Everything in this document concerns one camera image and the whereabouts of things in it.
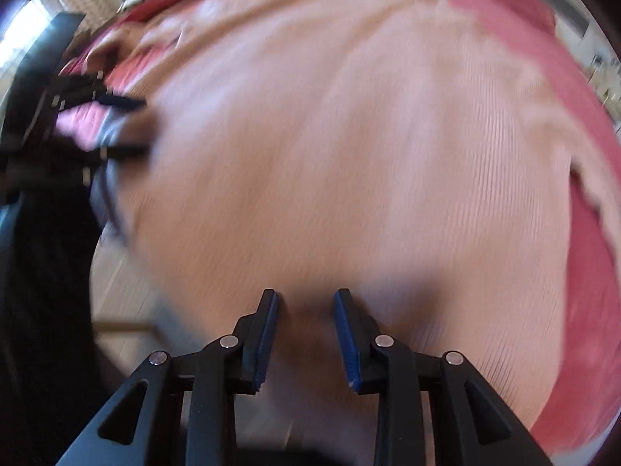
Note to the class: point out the pale pink knit sweater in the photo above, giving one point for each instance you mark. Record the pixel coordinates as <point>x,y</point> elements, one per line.
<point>339,155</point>

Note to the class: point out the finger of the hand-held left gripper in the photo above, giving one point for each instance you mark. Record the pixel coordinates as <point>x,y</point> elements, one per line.
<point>121,102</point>
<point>123,151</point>

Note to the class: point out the patterned cream curtain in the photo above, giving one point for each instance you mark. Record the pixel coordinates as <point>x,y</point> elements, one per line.
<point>73,5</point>

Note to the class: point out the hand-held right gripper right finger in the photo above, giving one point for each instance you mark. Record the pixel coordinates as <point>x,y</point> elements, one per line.
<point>348,349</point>

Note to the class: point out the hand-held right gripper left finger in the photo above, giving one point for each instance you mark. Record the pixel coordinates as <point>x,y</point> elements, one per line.
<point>266,349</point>

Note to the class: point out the pink bed blanket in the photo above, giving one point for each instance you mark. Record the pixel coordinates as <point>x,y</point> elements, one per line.
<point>596,310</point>

